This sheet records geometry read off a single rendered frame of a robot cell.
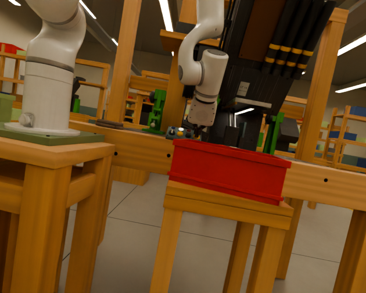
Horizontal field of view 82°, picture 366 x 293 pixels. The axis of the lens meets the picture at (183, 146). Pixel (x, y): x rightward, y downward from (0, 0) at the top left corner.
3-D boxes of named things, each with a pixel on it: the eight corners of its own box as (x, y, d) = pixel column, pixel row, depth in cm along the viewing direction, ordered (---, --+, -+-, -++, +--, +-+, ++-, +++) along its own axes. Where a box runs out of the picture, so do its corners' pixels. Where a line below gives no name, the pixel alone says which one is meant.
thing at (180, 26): (197, 36, 135) (200, 25, 134) (175, 31, 135) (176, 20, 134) (197, 40, 142) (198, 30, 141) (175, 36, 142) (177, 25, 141)
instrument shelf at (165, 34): (301, 62, 131) (302, 55, 131) (159, 35, 130) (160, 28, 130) (282, 72, 156) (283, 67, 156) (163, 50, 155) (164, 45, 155)
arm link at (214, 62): (198, 95, 70) (222, 95, 73) (207, 55, 62) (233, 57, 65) (190, 85, 76) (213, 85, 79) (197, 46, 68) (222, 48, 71)
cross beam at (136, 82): (301, 119, 154) (304, 107, 154) (128, 86, 153) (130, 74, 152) (298, 120, 159) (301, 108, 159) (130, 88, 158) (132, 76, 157)
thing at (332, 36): (312, 164, 148) (345, 23, 141) (104, 125, 146) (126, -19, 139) (305, 161, 157) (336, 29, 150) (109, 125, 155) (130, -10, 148)
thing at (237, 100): (270, 110, 91) (271, 103, 91) (233, 104, 91) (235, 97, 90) (244, 116, 130) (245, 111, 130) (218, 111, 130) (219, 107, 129)
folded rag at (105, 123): (124, 129, 96) (125, 123, 96) (114, 129, 89) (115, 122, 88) (105, 126, 99) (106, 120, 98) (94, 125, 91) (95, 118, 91)
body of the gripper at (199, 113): (191, 97, 73) (186, 124, 81) (219, 103, 74) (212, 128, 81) (193, 88, 79) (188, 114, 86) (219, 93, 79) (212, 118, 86)
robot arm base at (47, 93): (46, 136, 52) (53, 61, 50) (-16, 125, 55) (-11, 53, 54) (92, 135, 71) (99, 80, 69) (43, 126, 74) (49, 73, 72)
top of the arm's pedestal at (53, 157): (54, 170, 46) (57, 152, 46) (-73, 143, 49) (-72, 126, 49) (114, 154, 78) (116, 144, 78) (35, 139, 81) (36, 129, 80)
